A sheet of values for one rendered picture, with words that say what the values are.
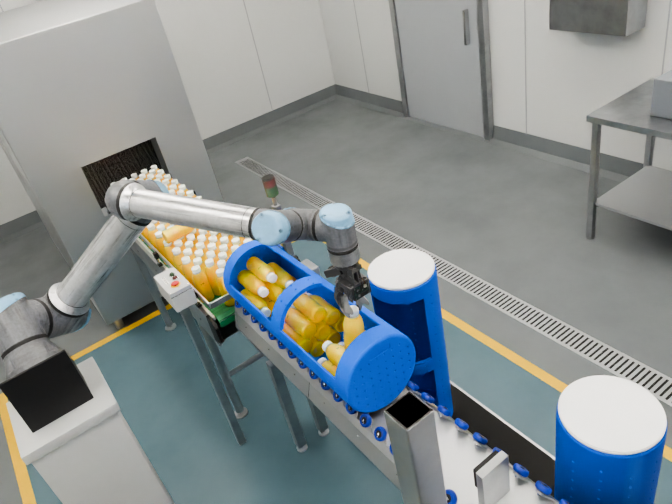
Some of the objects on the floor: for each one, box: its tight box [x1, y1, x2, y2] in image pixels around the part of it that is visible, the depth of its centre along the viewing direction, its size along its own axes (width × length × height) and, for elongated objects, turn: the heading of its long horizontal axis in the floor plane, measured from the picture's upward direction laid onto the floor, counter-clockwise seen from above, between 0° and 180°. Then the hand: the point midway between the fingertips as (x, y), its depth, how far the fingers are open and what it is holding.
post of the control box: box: [180, 307, 247, 446], centre depth 286 cm, size 4×4×100 cm
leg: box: [266, 360, 308, 452], centre depth 285 cm, size 6×6×63 cm
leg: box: [307, 398, 329, 437], centre depth 291 cm, size 6×6×63 cm
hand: (352, 309), depth 181 cm, fingers closed on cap, 4 cm apart
